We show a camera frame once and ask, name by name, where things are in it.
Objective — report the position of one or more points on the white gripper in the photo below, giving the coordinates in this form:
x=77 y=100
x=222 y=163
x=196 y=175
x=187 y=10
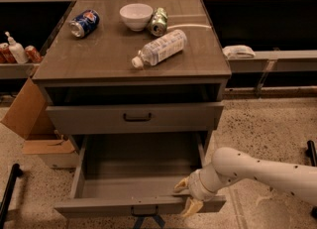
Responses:
x=197 y=184

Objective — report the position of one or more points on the grey drawer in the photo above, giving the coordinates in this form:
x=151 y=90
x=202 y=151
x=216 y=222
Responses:
x=132 y=174
x=142 y=118

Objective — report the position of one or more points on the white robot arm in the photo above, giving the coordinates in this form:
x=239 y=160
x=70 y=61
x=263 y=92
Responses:
x=229 y=166

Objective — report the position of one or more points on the grey top drawer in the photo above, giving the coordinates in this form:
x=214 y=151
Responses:
x=142 y=118

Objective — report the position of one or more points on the black right base bar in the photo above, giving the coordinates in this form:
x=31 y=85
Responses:
x=312 y=155

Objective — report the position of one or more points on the black base bar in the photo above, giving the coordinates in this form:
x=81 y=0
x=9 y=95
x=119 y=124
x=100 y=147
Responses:
x=312 y=155
x=4 y=205

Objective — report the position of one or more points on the clear plastic water bottle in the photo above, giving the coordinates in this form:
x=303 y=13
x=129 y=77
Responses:
x=160 y=49

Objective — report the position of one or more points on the white folded cloth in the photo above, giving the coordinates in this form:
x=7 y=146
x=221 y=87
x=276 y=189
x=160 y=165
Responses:
x=238 y=51

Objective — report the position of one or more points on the green soda can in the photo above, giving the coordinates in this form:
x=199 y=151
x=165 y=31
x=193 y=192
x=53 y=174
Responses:
x=158 y=22

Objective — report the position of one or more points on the black left base bar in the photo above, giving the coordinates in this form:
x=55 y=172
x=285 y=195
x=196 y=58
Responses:
x=4 y=205

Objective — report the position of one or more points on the brown cardboard box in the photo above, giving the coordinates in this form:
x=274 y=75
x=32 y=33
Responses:
x=28 y=118

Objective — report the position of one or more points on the white ceramic bowl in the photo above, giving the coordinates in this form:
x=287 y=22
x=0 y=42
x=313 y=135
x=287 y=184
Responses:
x=136 y=16

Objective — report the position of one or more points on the blue pepsi can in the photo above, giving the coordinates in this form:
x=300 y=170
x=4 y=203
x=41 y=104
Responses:
x=84 y=23

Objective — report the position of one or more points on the red soda can right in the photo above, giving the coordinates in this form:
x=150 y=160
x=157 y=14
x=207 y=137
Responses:
x=33 y=54

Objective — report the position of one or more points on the red soda can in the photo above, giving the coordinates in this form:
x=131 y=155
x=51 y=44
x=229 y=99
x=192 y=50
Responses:
x=33 y=54
x=5 y=54

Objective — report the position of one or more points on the red soda can left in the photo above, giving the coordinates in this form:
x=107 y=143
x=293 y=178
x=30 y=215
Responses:
x=5 y=54

